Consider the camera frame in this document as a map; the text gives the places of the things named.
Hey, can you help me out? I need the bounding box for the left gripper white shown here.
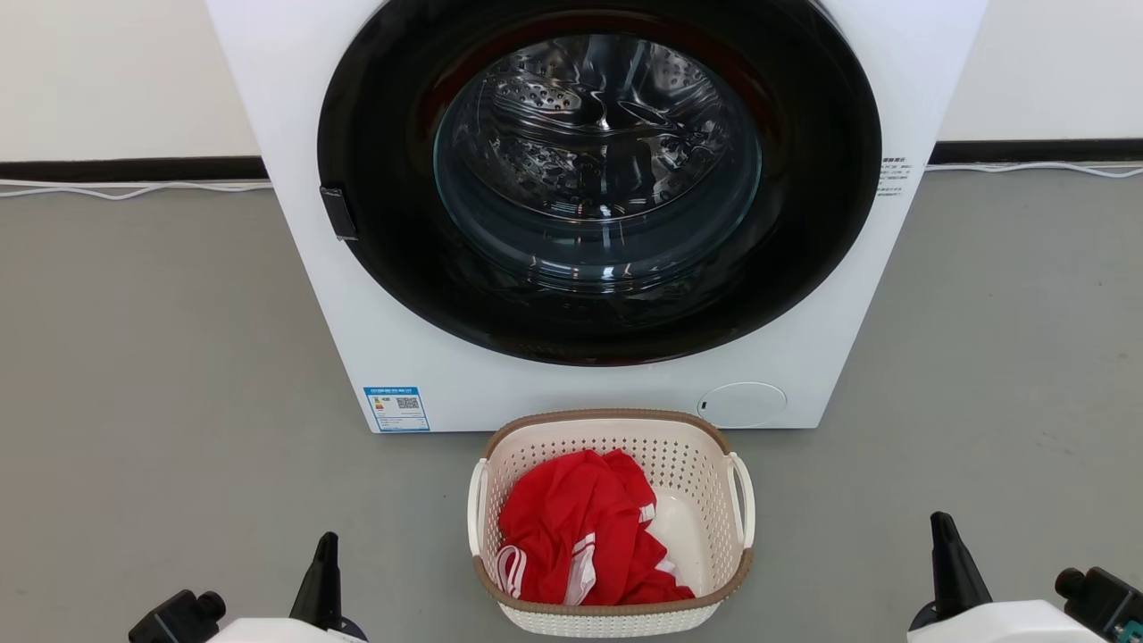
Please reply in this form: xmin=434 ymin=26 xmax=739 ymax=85
xmin=210 ymin=532 xmax=368 ymax=643

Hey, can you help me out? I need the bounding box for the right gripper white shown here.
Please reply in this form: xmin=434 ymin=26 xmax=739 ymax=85
xmin=906 ymin=512 xmax=1109 ymax=643

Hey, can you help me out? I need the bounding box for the white perforated laundry basket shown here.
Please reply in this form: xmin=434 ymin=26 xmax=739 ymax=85
xmin=467 ymin=409 xmax=756 ymax=639

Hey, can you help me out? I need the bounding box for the blue energy label sticker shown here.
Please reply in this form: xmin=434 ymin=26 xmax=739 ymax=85
xmin=363 ymin=386 xmax=430 ymax=433

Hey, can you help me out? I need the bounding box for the red garment with white stripes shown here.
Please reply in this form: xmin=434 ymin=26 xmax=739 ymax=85
xmin=496 ymin=448 xmax=696 ymax=607

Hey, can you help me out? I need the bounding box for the round white filter cover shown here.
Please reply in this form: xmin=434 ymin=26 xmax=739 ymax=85
xmin=697 ymin=382 xmax=788 ymax=429

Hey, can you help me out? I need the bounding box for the black round washer door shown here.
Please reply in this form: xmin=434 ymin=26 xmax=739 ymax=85
xmin=317 ymin=0 xmax=883 ymax=367

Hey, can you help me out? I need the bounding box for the small printed text label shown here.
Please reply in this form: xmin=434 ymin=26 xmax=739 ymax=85
xmin=878 ymin=156 xmax=917 ymax=199

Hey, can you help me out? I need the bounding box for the white front-load washing machine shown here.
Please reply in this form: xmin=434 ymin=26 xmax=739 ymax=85
xmin=205 ymin=0 xmax=990 ymax=434

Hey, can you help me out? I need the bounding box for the steel washer drum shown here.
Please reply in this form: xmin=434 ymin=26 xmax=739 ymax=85
xmin=433 ymin=34 xmax=763 ymax=294

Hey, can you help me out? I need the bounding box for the black door handle latch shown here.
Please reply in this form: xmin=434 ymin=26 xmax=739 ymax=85
xmin=320 ymin=185 xmax=359 ymax=242

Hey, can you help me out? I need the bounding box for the white floor cable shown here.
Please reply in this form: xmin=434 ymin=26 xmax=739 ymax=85
xmin=0 ymin=179 xmax=273 ymax=201
xmin=926 ymin=161 xmax=1143 ymax=180

